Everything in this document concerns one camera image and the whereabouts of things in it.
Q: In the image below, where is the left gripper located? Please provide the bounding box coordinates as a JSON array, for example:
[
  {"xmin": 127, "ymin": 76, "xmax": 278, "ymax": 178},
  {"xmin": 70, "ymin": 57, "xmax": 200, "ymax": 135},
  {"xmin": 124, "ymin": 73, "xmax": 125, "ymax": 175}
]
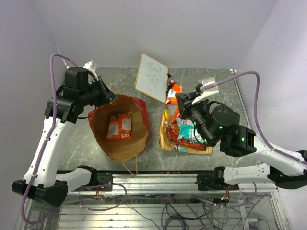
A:
[{"xmin": 80, "ymin": 76, "xmax": 118, "ymax": 107}]

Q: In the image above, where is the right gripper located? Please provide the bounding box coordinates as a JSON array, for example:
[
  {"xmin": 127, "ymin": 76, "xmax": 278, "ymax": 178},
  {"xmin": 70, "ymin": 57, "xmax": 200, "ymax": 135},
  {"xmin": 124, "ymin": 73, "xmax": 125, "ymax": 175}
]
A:
[{"xmin": 176, "ymin": 91, "xmax": 214, "ymax": 145}]

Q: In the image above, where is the teal snack packet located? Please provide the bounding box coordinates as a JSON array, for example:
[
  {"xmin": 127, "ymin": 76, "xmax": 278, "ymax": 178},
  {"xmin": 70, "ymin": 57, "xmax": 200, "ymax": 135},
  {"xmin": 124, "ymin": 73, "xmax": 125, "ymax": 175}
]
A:
[{"xmin": 176, "ymin": 118, "xmax": 198, "ymax": 143}]

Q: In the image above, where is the orange small snack packet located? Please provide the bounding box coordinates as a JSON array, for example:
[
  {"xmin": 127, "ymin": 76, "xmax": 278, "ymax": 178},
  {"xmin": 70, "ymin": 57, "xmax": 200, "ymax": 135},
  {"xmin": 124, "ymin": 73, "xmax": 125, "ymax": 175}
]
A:
[{"xmin": 166, "ymin": 84, "xmax": 182, "ymax": 104}]

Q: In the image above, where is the red Doritos bag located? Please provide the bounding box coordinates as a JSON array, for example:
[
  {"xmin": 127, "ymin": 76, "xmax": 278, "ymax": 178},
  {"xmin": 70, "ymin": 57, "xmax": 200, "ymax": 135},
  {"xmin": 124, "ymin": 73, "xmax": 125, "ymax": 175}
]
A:
[{"xmin": 160, "ymin": 121, "xmax": 211, "ymax": 154}]

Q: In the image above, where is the red paper bag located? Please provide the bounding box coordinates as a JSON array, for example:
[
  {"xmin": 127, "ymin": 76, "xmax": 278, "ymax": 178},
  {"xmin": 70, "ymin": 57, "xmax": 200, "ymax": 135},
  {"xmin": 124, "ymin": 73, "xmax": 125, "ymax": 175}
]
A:
[{"xmin": 88, "ymin": 94, "xmax": 150, "ymax": 175}]

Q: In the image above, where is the orange chips bag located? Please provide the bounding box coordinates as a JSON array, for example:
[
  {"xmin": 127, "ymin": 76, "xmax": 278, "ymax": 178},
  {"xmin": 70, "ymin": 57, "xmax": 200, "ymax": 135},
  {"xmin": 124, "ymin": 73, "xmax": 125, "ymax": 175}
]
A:
[{"xmin": 106, "ymin": 111, "xmax": 132, "ymax": 141}]

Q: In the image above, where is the gold crispy snack bag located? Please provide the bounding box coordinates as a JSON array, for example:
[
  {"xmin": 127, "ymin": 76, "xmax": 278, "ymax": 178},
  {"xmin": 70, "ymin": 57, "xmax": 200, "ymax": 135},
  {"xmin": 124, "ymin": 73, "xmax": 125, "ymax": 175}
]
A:
[{"xmin": 159, "ymin": 113, "xmax": 213, "ymax": 155}]

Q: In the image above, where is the red KitKat packet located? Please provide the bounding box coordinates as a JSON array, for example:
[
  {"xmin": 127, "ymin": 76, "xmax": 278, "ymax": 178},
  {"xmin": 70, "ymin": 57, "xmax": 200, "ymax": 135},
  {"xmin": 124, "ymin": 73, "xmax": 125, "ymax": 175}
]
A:
[{"xmin": 164, "ymin": 103, "xmax": 179, "ymax": 124}]

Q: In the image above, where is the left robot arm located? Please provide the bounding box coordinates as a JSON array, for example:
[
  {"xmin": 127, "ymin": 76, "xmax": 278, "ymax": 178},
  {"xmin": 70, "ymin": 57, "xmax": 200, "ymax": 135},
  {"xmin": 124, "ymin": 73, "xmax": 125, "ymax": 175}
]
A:
[{"xmin": 12, "ymin": 67, "xmax": 117, "ymax": 207}]

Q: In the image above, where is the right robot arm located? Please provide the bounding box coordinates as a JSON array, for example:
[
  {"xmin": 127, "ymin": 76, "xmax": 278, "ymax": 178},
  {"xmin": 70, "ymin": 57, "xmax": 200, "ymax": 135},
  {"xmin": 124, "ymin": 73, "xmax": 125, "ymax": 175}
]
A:
[{"xmin": 176, "ymin": 93, "xmax": 307, "ymax": 190}]

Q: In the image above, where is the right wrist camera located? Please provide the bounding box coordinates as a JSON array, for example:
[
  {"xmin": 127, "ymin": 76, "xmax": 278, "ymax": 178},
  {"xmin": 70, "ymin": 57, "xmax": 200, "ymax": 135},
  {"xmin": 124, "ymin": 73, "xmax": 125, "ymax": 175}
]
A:
[{"xmin": 193, "ymin": 77, "xmax": 219, "ymax": 103}]

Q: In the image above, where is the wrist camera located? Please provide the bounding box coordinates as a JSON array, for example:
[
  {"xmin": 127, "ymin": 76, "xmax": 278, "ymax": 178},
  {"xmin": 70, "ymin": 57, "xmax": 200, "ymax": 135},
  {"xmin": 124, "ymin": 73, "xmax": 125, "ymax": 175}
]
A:
[
  {"xmin": 83, "ymin": 60, "xmax": 98, "ymax": 78},
  {"xmin": 193, "ymin": 77, "xmax": 219, "ymax": 103}
]

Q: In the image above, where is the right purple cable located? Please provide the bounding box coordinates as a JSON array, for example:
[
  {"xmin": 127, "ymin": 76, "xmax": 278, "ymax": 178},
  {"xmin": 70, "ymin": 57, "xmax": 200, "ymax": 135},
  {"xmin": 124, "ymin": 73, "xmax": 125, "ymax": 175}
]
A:
[{"xmin": 203, "ymin": 70, "xmax": 307, "ymax": 209}]

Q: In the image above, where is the purple cable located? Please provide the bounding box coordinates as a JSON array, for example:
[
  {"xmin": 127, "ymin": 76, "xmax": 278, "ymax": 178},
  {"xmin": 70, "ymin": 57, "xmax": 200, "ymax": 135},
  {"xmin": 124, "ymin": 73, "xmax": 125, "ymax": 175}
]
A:
[
  {"xmin": 203, "ymin": 70, "xmax": 307, "ymax": 209},
  {"xmin": 21, "ymin": 53, "xmax": 82, "ymax": 225}
]

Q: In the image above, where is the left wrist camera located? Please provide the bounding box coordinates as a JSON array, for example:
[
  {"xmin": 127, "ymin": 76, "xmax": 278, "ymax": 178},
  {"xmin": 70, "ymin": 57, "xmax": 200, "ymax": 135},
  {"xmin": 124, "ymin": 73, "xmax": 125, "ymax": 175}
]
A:
[{"xmin": 83, "ymin": 60, "xmax": 98, "ymax": 78}]

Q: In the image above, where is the small whiteboard yellow frame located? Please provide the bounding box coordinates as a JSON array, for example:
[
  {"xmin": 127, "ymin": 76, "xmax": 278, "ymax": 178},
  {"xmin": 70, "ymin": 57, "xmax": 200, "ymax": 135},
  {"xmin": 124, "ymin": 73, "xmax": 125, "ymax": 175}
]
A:
[{"xmin": 135, "ymin": 53, "xmax": 169, "ymax": 103}]

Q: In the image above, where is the aluminium frame rail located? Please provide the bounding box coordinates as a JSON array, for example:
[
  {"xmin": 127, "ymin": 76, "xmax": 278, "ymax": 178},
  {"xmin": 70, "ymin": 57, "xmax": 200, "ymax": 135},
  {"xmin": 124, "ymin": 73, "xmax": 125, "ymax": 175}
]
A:
[{"xmin": 68, "ymin": 174, "xmax": 278, "ymax": 196}]

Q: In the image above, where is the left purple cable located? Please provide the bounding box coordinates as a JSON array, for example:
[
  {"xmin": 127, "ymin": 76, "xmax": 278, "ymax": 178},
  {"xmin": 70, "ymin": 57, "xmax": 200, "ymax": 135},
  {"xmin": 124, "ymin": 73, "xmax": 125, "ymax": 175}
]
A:
[{"xmin": 21, "ymin": 53, "xmax": 82, "ymax": 225}]

